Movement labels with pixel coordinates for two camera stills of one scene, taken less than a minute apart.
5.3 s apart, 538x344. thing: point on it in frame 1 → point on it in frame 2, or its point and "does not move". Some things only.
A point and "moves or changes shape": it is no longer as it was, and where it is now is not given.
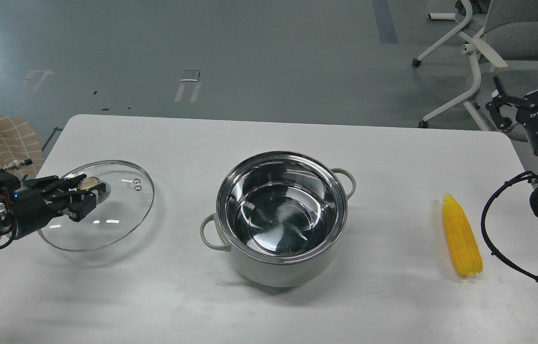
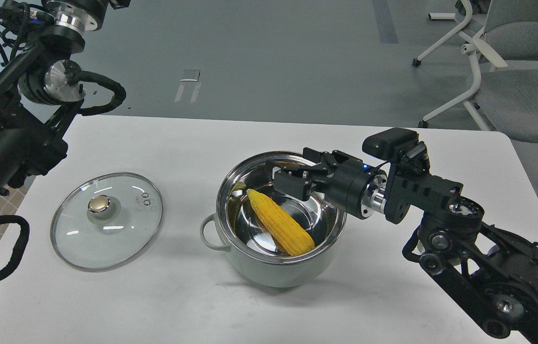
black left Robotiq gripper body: (30, 210) → (343, 179)
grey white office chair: (515, 43) does not move
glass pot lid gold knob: (88, 182) moves or changes shape
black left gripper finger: (77, 204) → (297, 183)
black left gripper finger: (42, 185) → (312, 158)
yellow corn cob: (465, 250) moves or changes shape
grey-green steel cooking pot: (281, 214) does not move
